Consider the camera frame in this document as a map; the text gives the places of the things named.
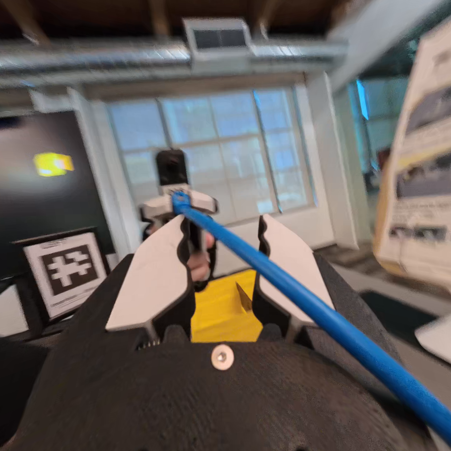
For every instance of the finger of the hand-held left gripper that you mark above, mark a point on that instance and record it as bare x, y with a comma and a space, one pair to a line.
156, 208
204, 202

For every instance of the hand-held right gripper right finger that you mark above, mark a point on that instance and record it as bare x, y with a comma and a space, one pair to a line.
285, 260

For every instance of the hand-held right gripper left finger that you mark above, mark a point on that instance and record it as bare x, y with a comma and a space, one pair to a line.
151, 274

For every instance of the person's left hand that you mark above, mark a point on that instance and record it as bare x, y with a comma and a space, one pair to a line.
199, 262

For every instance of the large paned window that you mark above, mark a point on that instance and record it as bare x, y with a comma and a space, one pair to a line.
211, 148

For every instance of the yellow plastic bin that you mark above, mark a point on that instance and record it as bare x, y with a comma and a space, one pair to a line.
222, 310

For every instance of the black and white marker board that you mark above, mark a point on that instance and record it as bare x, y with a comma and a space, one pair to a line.
67, 271

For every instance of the black monitor screen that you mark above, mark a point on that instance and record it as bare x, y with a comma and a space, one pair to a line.
42, 204

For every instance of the black floor mat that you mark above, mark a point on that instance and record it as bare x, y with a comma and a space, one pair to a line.
394, 313

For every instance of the white air vent box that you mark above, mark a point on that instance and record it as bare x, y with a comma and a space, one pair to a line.
218, 42

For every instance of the printed instruction poster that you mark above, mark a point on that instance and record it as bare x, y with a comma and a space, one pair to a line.
419, 176

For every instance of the white flat object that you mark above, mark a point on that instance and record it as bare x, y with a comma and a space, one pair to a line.
437, 338

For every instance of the round silver air duct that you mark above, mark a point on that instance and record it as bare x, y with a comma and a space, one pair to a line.
105, 60

